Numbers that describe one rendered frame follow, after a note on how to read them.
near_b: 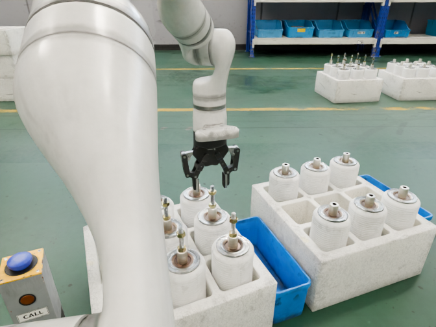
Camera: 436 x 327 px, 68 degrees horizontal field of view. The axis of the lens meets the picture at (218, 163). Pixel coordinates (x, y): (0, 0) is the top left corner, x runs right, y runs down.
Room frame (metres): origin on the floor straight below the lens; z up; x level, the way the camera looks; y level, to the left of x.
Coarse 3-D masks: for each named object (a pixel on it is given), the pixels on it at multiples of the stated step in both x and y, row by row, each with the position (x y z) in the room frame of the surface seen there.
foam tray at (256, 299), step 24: (192, 240) 0.66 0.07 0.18; (96, 264) 0.58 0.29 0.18; (96, 288) 0.51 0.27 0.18; (216, 288) 0.51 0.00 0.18; (240, 288) 0.51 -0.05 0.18; (264, 288) 0.51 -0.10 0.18; (96, 312) 0.45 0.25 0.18; (192, 312) 0.45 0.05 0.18; (216, 312) 0.46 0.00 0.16; (240, 312) 0.49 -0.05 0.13; (264, 312) 0.51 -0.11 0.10
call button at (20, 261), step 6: (18, 252) 0.45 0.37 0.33; (24, 252) 0.45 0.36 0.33; (12, 258) 0.44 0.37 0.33; (18, 258) 0.44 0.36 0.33; (24, 258) 0.44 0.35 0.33; (30, 258) 0.44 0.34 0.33; (6, 264) 0.43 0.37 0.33; (12, 264) 0.42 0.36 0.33; (18, 264) 0.42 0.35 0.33; (24, 264) 0.43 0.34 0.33; (12, 270) 0.43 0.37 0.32; (18, 270) 0.42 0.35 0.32
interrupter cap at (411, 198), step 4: (396, 188) 0.80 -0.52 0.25; (388, 192) 0.78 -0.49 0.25; (392, 192) 0.78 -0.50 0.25; (396, 192) 0.78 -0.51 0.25; (408, 192) 0.78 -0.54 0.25; (392, 196) 0.76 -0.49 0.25; (396, 196) 0.77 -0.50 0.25; (408, 196) 0.77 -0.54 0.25; (412, 196) 0.76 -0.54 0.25; (416, 196) 0.76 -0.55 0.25; (396, 200) 0.74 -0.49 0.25; (400, 200) 0.74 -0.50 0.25; (404, 200) 0.74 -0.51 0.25; (408, 200) 0.74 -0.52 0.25; (412, 200) 0.74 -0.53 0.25; (416, 200) 0.74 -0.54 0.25
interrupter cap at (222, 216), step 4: (220, 208) 0.70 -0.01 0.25; (200, 212) 0.68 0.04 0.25; (204, 212) 0.69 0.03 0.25; (220, 212) 0.69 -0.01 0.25; (224, 212) 0.68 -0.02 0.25; (200, 216) 0.67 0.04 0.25; (204, 216) 0.67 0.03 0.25; (220, 216) 0.67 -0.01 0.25; (224, 216) 0.67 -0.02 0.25; (200, 220) 0.65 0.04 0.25; (204, 220) 0.65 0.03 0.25; (208, 220) 0.65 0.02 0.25; (212, 220) 0.66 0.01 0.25; (216, 220) 0.65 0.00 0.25; (220, 220) 0.65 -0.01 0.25; (224, 220) 0.65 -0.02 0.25; (204, 224) 0.64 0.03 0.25; (208, 224) 0.63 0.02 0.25; (212, 224) 0.63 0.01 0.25; (216, 224) 0.63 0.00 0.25
